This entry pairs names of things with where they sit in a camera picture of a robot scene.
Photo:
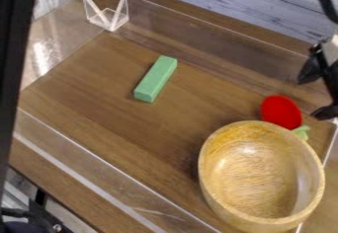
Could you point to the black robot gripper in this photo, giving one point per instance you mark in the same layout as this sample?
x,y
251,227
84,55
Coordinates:
x,y
322,66

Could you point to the red felt strawberry toy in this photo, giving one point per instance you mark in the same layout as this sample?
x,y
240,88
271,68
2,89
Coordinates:
x,y
279,110

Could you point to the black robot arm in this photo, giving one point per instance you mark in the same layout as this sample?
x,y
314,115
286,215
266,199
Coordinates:
x,y
14,26

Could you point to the wooden bowl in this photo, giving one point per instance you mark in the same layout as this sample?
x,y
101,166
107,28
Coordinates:
x,y
260,176

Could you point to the clear acrylic table barrier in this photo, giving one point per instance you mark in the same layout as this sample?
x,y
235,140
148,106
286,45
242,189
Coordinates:
x,y
117,158

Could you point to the green rectangular block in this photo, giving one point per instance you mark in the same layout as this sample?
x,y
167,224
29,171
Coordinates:
x,y
155,79

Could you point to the clear acrylic corner bracket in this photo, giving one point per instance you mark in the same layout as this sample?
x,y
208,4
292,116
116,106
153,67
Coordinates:
x,y
107,18

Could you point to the black clamp with cable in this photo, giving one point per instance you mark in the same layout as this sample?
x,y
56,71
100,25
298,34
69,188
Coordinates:
x,y
21,216

